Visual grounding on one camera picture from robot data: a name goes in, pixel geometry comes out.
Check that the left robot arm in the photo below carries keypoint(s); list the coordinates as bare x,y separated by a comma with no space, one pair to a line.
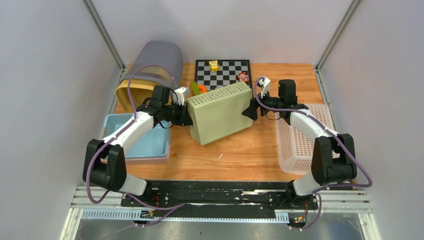
105,164

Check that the black metal base rail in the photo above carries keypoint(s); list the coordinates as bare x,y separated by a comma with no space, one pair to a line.
218,199

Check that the orange arch toy block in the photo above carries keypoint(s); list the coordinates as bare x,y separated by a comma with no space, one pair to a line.
202,88

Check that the red owl toy block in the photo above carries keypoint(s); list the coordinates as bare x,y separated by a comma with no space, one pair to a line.
243,77

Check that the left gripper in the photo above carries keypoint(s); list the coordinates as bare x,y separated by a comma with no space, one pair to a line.
183,119

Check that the large white plastic basket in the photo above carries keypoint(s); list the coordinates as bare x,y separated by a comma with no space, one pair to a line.
295,151

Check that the green plastic basket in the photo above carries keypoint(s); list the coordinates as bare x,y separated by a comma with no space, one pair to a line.
218,113

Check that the light blue plastic basket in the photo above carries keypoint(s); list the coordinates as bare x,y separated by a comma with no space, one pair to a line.
152,143

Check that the right aluminium frame post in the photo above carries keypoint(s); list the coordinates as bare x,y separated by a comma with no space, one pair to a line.
351,10

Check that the grey and yellow laundry bin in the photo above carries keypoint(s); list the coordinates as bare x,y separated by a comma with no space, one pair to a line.
160,63

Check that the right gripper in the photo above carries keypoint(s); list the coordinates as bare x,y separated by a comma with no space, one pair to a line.
251,111

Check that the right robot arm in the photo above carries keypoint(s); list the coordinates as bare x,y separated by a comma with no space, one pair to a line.
332,157

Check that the yellow owl toy block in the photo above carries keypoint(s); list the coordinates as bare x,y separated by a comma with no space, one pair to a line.
213,65

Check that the black and white chessboard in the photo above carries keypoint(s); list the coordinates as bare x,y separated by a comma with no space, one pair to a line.
226,75

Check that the pink plastic basket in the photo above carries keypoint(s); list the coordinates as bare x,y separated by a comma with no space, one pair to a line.
159,159

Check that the left aluminium frame post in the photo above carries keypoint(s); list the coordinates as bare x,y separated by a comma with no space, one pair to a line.
97,20

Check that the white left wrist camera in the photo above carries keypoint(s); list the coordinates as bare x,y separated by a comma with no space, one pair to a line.
179,95

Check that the aluminium frame post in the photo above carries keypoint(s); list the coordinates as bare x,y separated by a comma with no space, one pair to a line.
97,20
351,10

